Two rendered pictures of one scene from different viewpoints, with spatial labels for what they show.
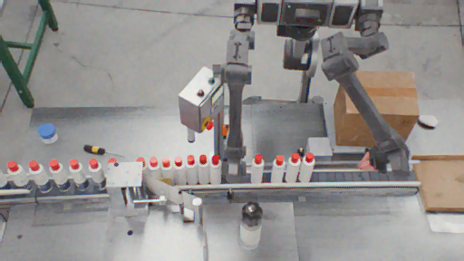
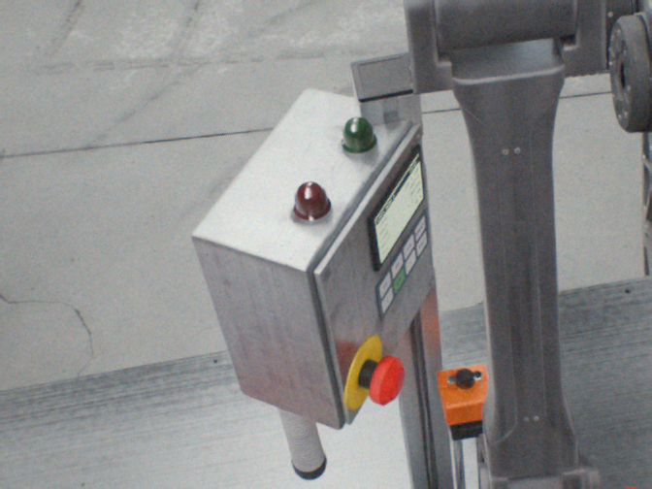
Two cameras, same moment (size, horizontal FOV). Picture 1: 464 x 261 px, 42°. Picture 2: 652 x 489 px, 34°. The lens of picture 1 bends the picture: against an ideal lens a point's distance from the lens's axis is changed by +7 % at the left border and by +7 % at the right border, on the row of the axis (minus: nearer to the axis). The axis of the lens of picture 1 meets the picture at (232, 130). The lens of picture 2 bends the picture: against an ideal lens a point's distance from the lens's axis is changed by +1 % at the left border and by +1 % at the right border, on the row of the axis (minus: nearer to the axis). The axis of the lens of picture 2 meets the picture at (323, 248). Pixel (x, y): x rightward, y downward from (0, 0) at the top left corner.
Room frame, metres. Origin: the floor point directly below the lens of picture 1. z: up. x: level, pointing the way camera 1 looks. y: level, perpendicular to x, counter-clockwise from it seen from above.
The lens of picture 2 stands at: (0.77, 0.07, 1.99)
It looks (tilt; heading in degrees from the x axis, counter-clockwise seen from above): 46 degrees down; 5
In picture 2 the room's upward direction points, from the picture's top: 11 degrees counter-clockwise
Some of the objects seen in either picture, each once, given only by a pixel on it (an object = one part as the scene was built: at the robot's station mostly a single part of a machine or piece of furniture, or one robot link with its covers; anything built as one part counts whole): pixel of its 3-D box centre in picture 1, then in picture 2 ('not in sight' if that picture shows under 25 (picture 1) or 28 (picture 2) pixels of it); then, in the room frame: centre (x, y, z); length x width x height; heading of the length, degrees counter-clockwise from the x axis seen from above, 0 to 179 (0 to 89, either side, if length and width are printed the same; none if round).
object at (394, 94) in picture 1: (372, 109); not in sight; (1.60, -0.65, 0.99); 0.30 x 0.24 x 0.27; 89
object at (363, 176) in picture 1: (229, 183); not in sight; (1.25, 0.00, 0.86); 1.65 x 0.08 x 0.04; 94
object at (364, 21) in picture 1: (368, 25); not in sight; (1.68, -0.53, 1.45); 0.09 x 0.08 x 0.12; 87
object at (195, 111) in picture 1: (202, 101); (328, 261); (1.33, 0.12, 1.38); 0.17 x 0.10 x 0.19; 149
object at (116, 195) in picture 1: (129, 188); not in sight; (1.13, 0.42, 1.01); 0.14 x 0.13 x 0.26; 94
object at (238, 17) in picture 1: (244, 19); not in sight; (1.70, -0.03, 1.45); 0.09 x 0.08 x 0.12; 87
